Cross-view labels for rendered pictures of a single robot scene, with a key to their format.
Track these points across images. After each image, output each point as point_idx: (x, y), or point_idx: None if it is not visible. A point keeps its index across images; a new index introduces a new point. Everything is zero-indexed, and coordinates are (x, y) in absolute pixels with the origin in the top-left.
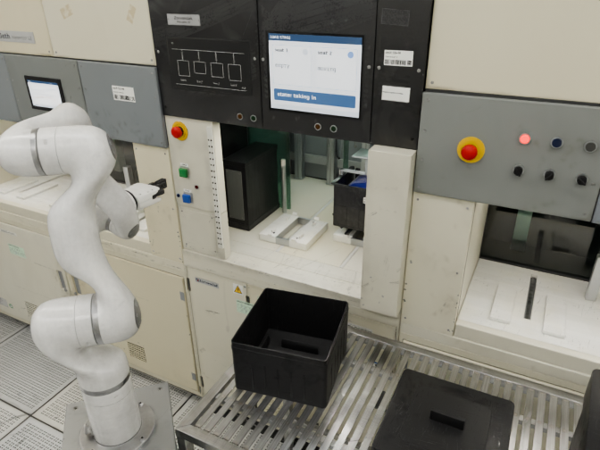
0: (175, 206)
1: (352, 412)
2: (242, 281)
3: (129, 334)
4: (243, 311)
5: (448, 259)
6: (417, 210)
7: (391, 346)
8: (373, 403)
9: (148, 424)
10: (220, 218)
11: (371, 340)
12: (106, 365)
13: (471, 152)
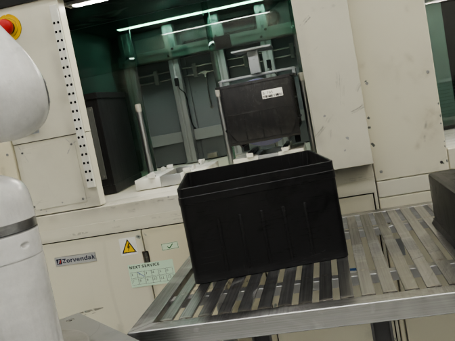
0: (11, 149)
1: (388, 247)
2: (133, 229)
3: (38, 105)
4: (141, 281)
5: (412, 57)
6: (355, 7)
7: (380, 212)
8: (407, 236)
9: (78, 339)
10: (85, 138)
11: (350, 216)
12: (1, 181)
13: None
